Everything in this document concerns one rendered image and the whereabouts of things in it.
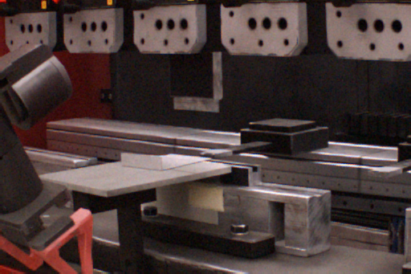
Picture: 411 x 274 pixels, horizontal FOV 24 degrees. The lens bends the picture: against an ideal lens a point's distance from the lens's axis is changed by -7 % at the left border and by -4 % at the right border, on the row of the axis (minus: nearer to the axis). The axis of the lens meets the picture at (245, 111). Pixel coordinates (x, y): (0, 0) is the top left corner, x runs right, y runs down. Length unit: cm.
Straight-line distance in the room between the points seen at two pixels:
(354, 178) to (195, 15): 42
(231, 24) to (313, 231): 33
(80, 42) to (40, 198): 87
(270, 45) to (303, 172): 40
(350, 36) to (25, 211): 61
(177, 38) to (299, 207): 34
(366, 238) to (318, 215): 202
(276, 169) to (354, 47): 53
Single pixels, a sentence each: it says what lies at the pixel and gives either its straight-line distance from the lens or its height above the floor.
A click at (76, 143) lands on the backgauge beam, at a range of 226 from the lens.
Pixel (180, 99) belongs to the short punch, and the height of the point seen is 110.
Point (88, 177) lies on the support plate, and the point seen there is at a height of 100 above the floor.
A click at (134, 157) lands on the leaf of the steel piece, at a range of 156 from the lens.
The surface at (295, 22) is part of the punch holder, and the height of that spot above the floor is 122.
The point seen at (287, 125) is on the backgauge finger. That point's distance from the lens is 176.
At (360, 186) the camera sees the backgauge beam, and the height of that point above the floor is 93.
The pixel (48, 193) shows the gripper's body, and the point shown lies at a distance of 93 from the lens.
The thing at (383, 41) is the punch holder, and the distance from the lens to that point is 133.
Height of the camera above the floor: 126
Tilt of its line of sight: 7 degrees down
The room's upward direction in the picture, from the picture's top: 1 degrees counter-clockwise
